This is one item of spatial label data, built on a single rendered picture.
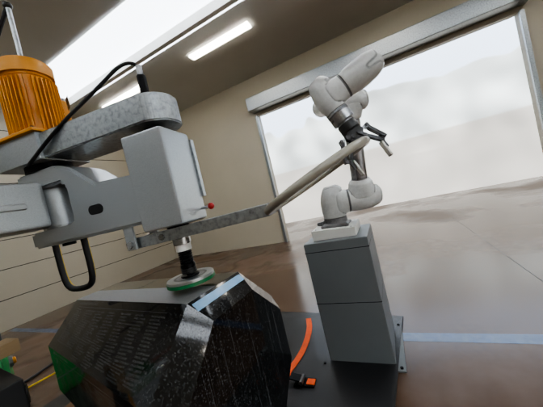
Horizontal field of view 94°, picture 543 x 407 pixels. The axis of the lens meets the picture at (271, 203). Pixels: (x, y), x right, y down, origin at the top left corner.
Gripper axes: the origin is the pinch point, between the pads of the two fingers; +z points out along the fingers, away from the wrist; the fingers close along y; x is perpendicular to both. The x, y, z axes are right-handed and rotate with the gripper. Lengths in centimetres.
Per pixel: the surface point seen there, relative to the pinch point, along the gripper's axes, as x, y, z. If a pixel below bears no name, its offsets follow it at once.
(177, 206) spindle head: -3, 75, -33
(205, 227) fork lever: -7, 72, -19
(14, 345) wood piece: -3, 161, -24
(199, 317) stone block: 2, 90, 9
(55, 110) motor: -24, 106, -116
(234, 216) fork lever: -3, 58, -15
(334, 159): 24.2, 20.3, -9.0
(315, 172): 24.0, 27.1, -9.1
